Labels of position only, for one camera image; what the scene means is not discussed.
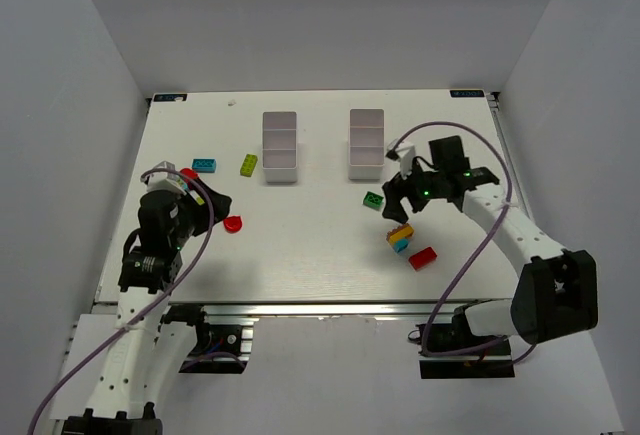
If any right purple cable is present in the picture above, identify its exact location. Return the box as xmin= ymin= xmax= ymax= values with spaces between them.
xmin=384 ymin=121 xmax=539 ymax=365

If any right white divided container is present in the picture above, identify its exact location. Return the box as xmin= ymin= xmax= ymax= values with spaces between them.
xmin=348 ymin=108 xmax=385 ymax=181

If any left blue table label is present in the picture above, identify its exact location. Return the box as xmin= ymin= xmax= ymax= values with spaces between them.
xmin=152 ymin=93 xmax=187 ymax=103

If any dark green lego brick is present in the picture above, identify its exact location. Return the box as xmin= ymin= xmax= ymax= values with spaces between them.
xmin=363 ymin=191 xmax=384 ymax=211

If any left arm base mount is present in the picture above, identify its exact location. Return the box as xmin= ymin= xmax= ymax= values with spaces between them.
xmin=161 ymin=304 xmax=246 ymax=374

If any right blue table label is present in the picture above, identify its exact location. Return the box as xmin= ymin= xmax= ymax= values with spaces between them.
xmin=449 ymin=89 xmax=485 ymax=98

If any lime green lego plate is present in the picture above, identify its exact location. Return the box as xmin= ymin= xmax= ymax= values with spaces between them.
xmin=240 ymin=154 xmax=258 ymax=178

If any yellow orange teal lego stack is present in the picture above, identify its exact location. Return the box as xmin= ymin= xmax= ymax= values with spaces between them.
xmin=386 ymin=223 xmax=414 ymax=253

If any teal lego brick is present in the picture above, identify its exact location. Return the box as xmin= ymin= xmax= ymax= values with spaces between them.
xmin=191 ymin=158 xmax=217 ymax=173

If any blue table label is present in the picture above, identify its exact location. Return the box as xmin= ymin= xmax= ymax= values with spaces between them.
xmin=449 ymin=89 xmax=485 ymax=98
xmin=152 ymin=93 xmax=187 ymax=103

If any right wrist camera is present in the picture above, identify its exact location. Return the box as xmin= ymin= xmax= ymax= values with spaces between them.
xmin=385 ymin=139 xmax=416 ymax=179

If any red rectangular lego brick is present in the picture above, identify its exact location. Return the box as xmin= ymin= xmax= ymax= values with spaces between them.
xmin=408 ymin=247 xmax=437 ymax=271

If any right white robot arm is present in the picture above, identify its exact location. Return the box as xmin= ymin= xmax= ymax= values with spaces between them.
xmin=382 ymin=136 xmax=598 ymax=356

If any aluminium rail frame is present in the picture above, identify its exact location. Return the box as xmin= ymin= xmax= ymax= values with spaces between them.
xmin=92 ymin=299 xmax=566 ymax=321

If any white divided container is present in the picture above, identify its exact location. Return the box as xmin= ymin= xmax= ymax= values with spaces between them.
xmin=348 ymin=108 xmax=385 ymax=181
xmin=262 ymin=111 xmax=298 ymax=184

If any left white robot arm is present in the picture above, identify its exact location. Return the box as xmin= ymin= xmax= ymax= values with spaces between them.
xmin=62 ymin=178 xmax=232 ymax=434

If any red round lego piece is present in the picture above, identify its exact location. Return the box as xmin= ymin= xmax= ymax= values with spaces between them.
xmin=180 ymin=168 xmax=198 ymax=180

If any small red curved lego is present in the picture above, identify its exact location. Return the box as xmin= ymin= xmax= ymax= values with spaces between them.
xmin=223 ymin=215 xmax=243 ymax=233

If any left white divided container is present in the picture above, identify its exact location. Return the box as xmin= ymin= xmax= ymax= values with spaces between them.
xmin=262 ymin=111 xmax=298 ymax=184

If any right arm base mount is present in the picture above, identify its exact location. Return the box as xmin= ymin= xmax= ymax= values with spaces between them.
xmin=407 ymin=304 xmax=515 ymax=380

